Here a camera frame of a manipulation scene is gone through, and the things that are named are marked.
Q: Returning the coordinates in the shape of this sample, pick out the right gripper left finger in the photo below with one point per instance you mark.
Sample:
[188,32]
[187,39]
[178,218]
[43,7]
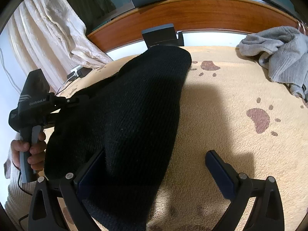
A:
[45,212]

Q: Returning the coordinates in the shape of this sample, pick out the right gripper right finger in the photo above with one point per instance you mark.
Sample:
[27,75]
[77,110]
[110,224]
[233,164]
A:
[267,211]

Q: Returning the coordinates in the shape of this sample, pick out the black knit sweater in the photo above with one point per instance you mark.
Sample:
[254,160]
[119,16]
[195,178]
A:
[132,119]

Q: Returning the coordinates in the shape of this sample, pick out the white sleeve left forearm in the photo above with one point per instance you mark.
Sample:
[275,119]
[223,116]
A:
[19,196]

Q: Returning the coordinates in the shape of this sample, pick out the person left hand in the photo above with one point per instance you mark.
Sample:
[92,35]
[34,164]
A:
[37,151]

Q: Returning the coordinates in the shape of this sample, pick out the white power strip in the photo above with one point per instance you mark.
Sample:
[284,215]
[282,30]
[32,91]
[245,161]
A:
[74,72]

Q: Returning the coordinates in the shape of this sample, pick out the black power adapter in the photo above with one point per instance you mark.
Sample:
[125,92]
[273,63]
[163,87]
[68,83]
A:
[83,72]

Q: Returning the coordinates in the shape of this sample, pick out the left beige curtain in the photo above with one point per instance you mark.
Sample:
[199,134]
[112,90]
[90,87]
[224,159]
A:
[49,35]

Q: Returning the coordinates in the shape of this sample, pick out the yellow paw print blanket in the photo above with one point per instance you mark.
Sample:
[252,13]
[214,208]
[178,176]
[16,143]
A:
[227,104]

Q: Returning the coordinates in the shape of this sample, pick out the black box on bed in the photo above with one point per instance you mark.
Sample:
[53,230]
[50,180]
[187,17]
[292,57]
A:
[162,35]

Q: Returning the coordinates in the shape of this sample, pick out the grey garment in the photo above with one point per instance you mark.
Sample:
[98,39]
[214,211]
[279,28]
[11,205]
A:
[283,52]

